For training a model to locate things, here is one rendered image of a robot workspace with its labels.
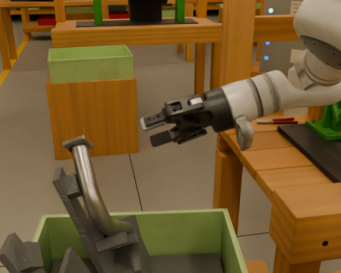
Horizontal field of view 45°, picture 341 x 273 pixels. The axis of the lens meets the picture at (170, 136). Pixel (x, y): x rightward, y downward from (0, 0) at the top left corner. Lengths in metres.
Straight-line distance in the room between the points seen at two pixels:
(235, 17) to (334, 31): 1.07
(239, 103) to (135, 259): 0.39
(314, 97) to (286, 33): 0.95
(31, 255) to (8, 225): 2.10
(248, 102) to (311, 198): 0.52
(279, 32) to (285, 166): 0.54
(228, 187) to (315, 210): 0.65
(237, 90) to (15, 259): 0.42
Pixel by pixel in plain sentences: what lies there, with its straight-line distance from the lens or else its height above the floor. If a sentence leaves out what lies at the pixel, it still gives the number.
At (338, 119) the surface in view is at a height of 0.97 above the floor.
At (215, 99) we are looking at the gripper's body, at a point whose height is 1.27.
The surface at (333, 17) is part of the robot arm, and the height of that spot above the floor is 1.44.
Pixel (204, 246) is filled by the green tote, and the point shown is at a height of 0.86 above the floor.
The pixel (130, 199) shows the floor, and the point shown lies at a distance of 2.76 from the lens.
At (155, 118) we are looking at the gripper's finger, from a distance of 0.66.
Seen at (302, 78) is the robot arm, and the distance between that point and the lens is 0.74.
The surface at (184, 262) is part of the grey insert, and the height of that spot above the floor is 0.85.
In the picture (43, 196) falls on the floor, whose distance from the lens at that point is 2.91.
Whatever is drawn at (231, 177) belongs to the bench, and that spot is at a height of 0.67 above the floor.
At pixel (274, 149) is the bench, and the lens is 1.45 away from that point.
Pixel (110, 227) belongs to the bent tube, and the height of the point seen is 1.06.
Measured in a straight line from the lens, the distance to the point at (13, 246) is 0.61.
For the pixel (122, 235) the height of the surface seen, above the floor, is 1.02.
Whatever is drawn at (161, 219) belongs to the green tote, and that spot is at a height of 0.95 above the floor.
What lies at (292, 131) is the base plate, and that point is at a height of 0.90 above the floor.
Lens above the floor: 1.49
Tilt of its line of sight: 24 degrees down
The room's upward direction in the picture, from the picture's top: straight up
